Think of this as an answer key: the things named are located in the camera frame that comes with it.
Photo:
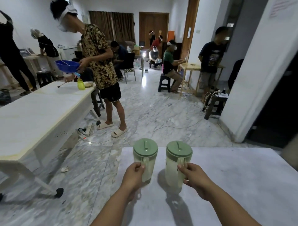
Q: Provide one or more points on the person's right hand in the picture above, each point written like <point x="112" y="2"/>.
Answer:
<point x="198" y="181"/>

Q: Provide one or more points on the person's left hand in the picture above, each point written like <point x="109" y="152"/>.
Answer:
<point x="132" y="179"/>

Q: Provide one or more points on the green-lid clear jar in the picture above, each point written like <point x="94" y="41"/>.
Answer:
<point x="179" y="149"/>
<point x="145" y="146"/>

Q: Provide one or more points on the person's right forearm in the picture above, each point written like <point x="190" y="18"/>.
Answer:
<point x="230" y="209"/>

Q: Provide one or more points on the person's left forearm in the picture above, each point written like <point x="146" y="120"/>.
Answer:
<point x="111" y="211"/>

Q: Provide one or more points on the white slipper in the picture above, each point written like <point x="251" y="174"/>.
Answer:
<point x="119" y="132"/>
<point x="104" y="125"/>

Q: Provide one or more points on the white power strip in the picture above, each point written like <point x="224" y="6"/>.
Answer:
<point x="222" y="95"/>
<point x="86" y="132"/>

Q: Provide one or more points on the crumpled white paper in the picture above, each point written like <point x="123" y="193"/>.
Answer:
<point x="65" y="169"/>

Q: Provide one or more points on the black plastic stool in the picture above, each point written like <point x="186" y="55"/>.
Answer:
<point x="214" y="107"/>
<point x="164" y="82"/>
<point x="45" y="78"/>
<point x="96" y="102"/>

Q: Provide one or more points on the yellow spray bottle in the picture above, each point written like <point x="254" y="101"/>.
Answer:
<point x="81" y="85"/>

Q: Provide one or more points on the light wooden table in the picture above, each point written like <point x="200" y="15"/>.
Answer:
<point x="32" y="57"/>
<point x="193" y="67"/>

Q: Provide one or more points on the black chair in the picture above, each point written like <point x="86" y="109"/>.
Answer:
<point x="235" y="72"/>
<point x="129" y="61"/>

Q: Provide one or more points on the long white table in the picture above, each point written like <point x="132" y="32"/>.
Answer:
<point x="35" y="111"/>

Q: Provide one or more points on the blue plastic basin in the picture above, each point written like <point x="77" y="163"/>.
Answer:
<point x="67" y="66"/>

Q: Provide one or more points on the brown curtains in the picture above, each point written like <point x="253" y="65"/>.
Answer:
<point x="111" y="25"/>

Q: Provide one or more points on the brown wooden door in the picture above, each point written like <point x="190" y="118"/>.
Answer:
<point x="149" y="23"/>

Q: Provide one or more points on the white paper notice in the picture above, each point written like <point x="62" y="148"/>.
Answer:
<point x="281" y="8"/>

